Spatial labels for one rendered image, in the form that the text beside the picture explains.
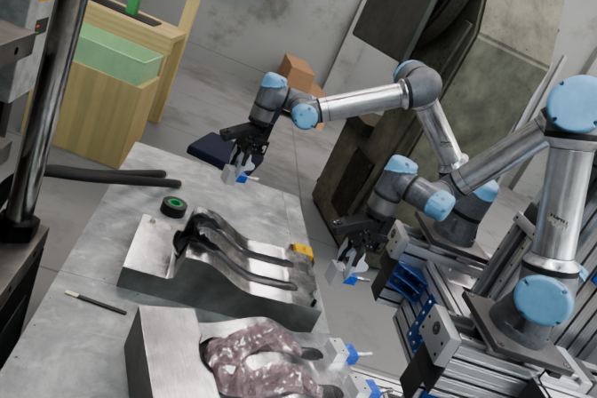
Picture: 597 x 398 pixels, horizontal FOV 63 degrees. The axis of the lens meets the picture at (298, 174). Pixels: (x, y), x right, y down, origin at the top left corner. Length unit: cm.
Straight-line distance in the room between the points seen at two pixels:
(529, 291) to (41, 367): 98
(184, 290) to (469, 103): 242
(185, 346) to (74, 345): 23
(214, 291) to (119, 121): 237
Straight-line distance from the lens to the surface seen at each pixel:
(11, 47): 106
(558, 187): 117
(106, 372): 108
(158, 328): 102
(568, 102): 114
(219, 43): 769
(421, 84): 154
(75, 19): 115
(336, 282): 139
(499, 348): 131
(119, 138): 352
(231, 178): 168
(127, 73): 340
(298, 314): 130
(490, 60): 325
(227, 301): 126
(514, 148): 131
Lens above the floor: 158
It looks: 19 degrees down
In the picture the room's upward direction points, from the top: 25 degrees clockwise
